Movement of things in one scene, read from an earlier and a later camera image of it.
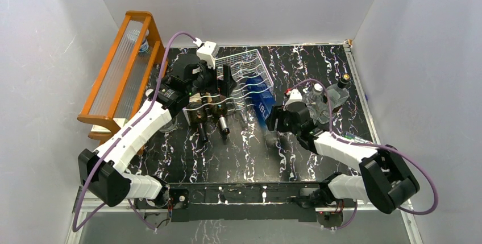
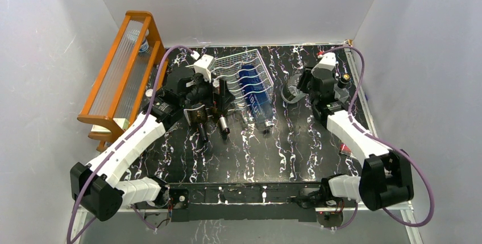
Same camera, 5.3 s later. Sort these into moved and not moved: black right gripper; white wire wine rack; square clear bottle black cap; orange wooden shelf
Moved: black right gripper
Not moved: square clear bottle black cap; white wire wine rack; orange wooden shelf
